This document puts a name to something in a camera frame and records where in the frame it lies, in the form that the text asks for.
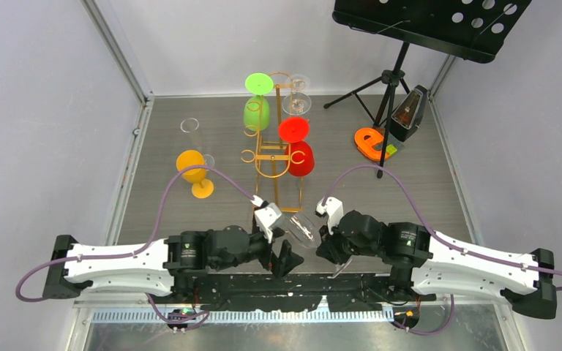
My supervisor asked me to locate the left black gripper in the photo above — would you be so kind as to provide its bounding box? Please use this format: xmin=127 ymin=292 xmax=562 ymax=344
xmin=213 ymin=224 xmax=304 ymax=277

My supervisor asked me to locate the clear wine glass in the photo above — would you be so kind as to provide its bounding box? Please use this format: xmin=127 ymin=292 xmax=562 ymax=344
xmin=285 ymin=74 xmax=310 ymax=92
xmin=281 ymin=91 xmax=312 ymax=116
xmin=180 ymin=117 xmax=217 ymax=173
xmin=284 ymin=211 xmax=353 ymax=279

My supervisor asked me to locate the gold wire glass rack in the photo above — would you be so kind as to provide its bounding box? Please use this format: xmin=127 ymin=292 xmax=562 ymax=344
xmin=241 ymin=72 xmax=304 ymax=213

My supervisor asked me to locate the yellow wine glass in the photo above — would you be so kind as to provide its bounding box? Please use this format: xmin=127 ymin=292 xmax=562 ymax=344
xmin=176 ymin=150 xmax=214 ymax=199

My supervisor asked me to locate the green wine glass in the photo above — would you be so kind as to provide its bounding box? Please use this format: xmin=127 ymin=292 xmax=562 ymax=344
xmin=243 ymin=72 xmax=274 ymax=132

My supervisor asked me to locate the clear wine glass front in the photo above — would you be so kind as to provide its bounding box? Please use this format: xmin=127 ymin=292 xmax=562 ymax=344
xmin=180 ymin=117 xmax=217 ymax=173

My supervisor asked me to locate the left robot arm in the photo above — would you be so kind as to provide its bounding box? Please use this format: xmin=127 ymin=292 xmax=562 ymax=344
xmin=42 ymin=225 xmax=304 ymax=303

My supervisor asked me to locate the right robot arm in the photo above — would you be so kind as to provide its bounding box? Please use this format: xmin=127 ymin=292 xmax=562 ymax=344
xmin=316 ymin=211 xmax=558 ymax=320

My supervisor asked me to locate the red wine glass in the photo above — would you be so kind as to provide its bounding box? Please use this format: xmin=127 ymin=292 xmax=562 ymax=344
xmin=278 ymin=116 xmax=315 ymax=177

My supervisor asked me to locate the clear wine glass back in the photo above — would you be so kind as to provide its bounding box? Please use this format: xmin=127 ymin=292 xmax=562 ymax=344
xmin=285 ymin=74 xmax=310 ymax=92

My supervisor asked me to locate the green toy brick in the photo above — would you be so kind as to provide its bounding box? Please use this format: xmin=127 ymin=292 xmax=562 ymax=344
xmin=385 ymin=145 xmax=398 ymax=158

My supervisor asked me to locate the orange toy track piece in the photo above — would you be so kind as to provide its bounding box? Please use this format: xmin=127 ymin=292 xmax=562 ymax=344
xmin=353 ymin=127 xmax=393 ymax=162

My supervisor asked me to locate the black metronome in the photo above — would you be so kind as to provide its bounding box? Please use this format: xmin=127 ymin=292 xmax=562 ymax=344
xmin=390 ymin=85 xmax=428 ymax=142

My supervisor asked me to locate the black music stand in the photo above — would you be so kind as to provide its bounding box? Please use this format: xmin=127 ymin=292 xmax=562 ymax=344
xmin=323 ymin=0 xmax=533 ymax=179

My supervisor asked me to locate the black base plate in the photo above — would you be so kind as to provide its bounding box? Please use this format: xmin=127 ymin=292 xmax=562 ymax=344
xmin=194 ymin=273 xmax=436 ymax=312

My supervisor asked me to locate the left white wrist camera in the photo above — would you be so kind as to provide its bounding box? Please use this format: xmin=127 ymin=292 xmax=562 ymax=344
xmin=251 ymin=195 xmax=284 ymax=244

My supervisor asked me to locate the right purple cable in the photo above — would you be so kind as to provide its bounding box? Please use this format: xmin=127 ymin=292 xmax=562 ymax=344
xmin=319 ymin=163 xmax=562 ymax=336

